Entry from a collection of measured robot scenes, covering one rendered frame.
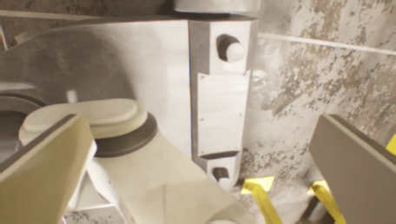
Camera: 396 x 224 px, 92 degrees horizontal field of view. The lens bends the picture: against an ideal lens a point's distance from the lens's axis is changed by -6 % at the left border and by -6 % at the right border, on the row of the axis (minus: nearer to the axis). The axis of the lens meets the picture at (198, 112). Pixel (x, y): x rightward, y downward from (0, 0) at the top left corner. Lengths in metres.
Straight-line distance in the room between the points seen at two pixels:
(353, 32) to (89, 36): 0.82
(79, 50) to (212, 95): 0.29
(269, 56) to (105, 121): 0.55
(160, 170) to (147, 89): 0.23
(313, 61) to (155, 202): 0.71
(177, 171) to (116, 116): 0.13
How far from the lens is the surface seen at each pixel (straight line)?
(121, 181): 0.31
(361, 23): 0.93
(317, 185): 1.34
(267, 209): 1.02
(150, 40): 0.45
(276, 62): 0.75
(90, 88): 0.50
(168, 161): 0.32
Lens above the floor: 0.61
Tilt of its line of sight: 58 degrees down
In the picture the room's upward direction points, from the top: 159 degrees clockwise
